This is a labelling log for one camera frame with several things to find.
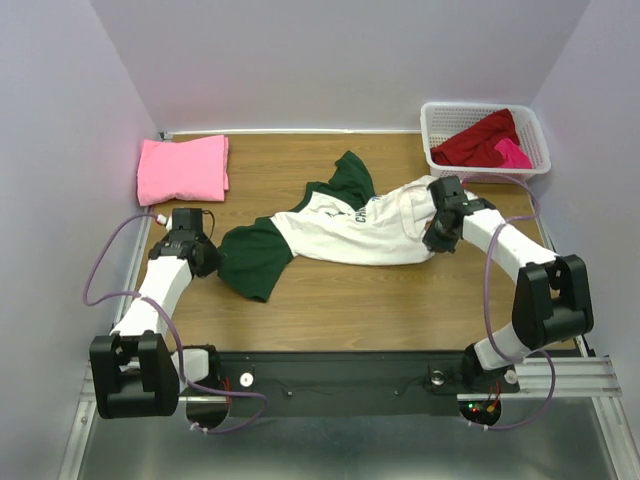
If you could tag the dark red t-shirt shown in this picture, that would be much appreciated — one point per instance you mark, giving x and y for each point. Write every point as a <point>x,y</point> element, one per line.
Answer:
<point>476,146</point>

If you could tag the aluminium frame rail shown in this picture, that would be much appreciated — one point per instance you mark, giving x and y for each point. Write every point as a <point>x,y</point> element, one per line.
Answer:
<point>565,375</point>

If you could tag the white plastic basket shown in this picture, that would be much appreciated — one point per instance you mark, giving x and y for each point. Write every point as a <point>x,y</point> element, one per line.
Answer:
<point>440,121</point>

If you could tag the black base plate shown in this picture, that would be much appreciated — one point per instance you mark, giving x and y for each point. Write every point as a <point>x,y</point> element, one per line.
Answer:
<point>362,404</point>

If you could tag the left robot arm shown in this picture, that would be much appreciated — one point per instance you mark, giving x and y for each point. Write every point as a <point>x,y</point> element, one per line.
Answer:
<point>134,373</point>

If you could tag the white and green t-shirt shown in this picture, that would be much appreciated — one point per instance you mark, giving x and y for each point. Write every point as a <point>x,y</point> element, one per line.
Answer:
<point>342,220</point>

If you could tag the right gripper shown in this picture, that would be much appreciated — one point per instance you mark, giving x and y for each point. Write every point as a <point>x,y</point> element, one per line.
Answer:
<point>436,242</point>

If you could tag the folded pink t-shirt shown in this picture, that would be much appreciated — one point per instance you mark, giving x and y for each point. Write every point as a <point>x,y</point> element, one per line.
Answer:
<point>194,170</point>

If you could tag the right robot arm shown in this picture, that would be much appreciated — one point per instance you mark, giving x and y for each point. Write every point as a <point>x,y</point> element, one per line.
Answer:
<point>552,300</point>

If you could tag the magenta t-shirt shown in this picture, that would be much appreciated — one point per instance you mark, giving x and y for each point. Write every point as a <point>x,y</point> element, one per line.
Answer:
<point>512,156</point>

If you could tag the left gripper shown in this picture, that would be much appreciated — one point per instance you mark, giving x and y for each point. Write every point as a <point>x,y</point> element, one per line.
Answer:
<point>212,263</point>

